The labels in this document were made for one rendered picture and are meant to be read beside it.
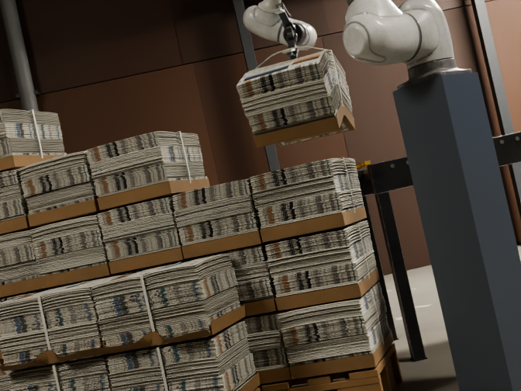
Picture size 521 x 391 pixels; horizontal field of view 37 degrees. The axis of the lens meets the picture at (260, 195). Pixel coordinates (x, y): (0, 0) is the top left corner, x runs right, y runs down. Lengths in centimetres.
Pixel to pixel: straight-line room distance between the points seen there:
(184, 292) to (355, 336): 58
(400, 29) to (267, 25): 72
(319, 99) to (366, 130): 389
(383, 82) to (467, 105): 392
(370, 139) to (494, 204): 385
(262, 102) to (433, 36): 58
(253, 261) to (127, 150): 59
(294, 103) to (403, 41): 39
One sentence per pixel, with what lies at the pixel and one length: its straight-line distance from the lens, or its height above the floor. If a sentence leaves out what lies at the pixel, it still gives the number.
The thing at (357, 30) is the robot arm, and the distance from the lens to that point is 240.
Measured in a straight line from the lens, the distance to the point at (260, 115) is 254.
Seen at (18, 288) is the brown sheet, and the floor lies 62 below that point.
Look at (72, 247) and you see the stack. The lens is 289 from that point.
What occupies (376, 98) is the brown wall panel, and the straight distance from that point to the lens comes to 641.
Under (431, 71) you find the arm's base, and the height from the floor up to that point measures 102.
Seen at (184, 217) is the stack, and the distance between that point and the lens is 267.
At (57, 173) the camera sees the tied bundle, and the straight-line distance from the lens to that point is 290.
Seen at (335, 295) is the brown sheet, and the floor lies 39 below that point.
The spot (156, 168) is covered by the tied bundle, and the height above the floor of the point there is 93.
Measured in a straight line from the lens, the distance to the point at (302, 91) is 249.
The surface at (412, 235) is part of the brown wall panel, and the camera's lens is 640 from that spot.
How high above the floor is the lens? 70
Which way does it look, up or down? 1 degrees up
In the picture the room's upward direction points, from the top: 12 degrees counter-clockwise
